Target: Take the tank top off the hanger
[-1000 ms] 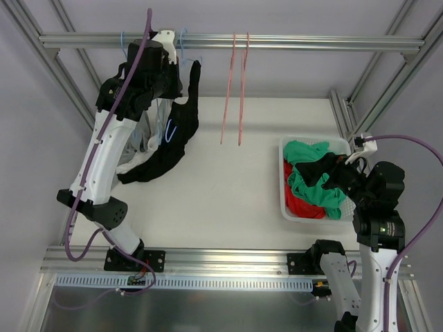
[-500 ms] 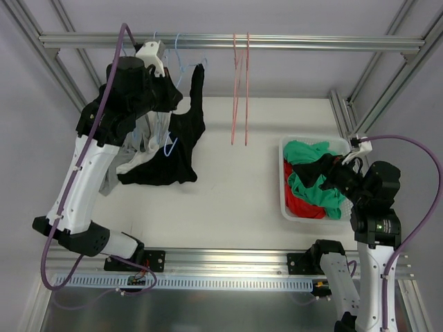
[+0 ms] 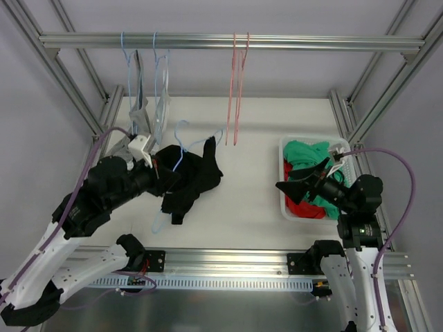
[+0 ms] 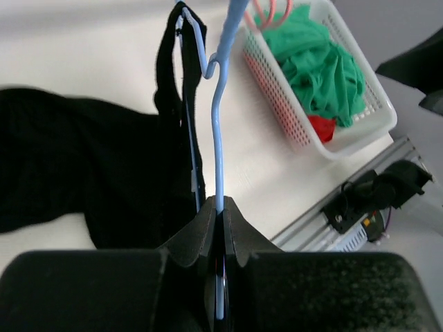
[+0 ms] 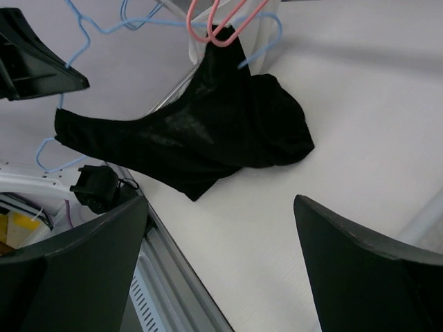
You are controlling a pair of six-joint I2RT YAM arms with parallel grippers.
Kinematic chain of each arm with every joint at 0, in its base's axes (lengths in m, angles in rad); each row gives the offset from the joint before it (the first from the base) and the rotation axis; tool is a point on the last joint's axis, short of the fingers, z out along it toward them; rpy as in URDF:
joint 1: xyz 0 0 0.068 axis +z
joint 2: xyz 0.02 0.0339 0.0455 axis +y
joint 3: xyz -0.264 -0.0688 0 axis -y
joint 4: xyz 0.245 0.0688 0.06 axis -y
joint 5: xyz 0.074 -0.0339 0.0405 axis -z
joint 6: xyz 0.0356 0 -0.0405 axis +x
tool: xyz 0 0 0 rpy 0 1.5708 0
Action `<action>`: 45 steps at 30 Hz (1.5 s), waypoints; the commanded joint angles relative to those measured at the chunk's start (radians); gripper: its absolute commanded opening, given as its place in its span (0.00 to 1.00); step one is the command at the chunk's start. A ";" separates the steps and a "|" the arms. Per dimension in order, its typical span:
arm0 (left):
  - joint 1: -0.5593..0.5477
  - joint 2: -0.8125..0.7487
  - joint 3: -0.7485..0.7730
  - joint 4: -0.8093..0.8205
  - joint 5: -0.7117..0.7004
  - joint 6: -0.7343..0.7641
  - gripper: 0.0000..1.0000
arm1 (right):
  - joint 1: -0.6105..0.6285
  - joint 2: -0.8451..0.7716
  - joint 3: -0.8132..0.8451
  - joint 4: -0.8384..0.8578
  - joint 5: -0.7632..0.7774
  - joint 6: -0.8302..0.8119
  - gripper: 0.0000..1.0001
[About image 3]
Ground black tank top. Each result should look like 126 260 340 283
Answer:
147 136 224 225

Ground white tank top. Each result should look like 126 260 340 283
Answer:
150 51 172 146

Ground aluminium front table rail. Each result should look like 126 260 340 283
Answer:
69 248 413 277

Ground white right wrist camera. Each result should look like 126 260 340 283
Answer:
325 145 345 177

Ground white slotted cable duct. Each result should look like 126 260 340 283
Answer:
89 274 314 293

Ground aluminium frame left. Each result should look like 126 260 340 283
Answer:
0 0 125 208

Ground green shirt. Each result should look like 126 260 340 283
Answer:
282 140 338 220

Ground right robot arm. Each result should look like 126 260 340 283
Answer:
275 160 397 331

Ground blue wire hanger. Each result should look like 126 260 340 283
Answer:
156 127 224 225
152 31 171 145
120 32 135 115

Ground aluminium hanging rail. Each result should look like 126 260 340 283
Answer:
39 33 425 54

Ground black left arm base bracket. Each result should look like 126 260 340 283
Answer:
116 234 165 275

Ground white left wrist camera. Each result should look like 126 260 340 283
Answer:
128 134 154 168

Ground aluminium frame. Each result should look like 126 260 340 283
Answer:
348 1 442 257
0 0 125 208

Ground black right arm base bracket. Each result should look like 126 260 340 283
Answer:
287 240 345 275

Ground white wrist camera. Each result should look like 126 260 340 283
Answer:
325 145 345 177
128 134 154 168

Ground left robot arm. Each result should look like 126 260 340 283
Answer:
1 156 181 327

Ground grey tank top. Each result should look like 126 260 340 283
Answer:
105 50 153 163

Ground pink wire hanger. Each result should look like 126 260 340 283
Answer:
233 32 251 146

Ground white perforated plastic basket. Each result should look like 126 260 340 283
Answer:
278 134 350 225

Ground red tank top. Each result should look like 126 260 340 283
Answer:
283 159 326 219

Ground aluminium frame right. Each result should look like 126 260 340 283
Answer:
348 1 442 257

